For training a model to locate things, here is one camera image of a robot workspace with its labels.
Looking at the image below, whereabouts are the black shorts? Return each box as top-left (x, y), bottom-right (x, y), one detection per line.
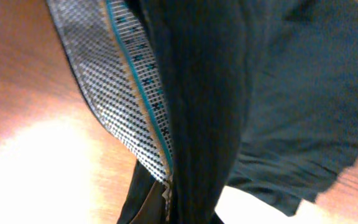
top-left (47, 0), bottom-right (358, 223)

